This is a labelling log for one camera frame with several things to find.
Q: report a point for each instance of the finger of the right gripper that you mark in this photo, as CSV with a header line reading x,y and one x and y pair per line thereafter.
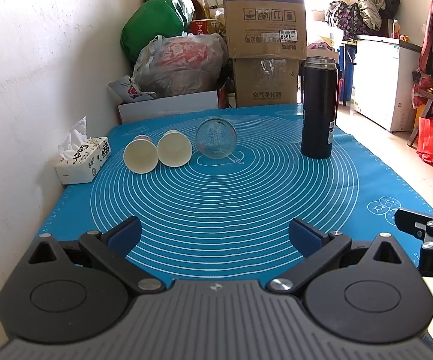
x,y
412,222

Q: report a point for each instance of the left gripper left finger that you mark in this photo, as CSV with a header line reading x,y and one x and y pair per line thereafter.
x,y
108,251

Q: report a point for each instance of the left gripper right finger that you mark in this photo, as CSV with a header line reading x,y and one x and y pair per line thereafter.
x,y
321,253

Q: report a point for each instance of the black thermos cup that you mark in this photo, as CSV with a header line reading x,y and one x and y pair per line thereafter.
x,y
320,102

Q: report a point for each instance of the left white paper cup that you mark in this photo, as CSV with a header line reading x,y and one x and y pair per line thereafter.
x,y
141,155

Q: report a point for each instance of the white paper cup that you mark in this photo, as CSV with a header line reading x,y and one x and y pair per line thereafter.
x,y
141,155
174,149

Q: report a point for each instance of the right white paper cup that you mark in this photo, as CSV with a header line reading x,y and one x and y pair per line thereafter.
x,y
174,149

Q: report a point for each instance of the clear glass cup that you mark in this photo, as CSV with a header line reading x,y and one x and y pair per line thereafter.
x,y
216,138

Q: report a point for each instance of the white tissue box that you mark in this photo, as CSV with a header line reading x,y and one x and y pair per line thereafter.
x,y
80,156

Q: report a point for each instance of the blue silicone baking mat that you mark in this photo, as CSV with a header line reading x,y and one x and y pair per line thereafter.
x,y
228,219

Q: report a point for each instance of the white flat board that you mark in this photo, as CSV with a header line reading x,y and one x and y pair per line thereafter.
x,y
168,106

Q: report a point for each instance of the white chest freezer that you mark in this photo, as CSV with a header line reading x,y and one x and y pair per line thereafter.
x,y
383,81

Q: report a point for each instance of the lower cardboard box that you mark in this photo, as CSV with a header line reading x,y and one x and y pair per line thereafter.
x,y
265,82

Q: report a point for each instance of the blue plastic barrel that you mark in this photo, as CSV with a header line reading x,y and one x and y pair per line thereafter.
x,y
347,63

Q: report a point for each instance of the clear plastic bag red contents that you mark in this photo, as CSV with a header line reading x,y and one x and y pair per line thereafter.
x,y
187,64

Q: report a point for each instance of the floral patterned bag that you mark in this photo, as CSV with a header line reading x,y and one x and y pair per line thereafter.
x,y
347,18

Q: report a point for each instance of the green bag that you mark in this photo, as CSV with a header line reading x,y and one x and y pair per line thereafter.
x,y
167,18

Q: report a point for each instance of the large top cardboard box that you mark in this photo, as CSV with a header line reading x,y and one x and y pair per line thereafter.
x,y
266,29

